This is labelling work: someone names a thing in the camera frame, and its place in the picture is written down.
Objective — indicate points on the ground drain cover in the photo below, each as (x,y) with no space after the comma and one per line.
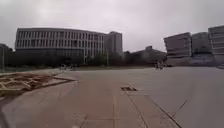
(128,88)

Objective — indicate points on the low distant building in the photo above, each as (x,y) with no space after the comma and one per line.
(146,56)

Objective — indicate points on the person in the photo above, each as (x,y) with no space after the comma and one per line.
(158,65)

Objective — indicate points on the large curved windowed building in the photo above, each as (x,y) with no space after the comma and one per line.
(60,41)

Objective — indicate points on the grey stepped building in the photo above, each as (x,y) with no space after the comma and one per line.
(196,46)

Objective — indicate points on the dark trees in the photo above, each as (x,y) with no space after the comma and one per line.
(5,56)

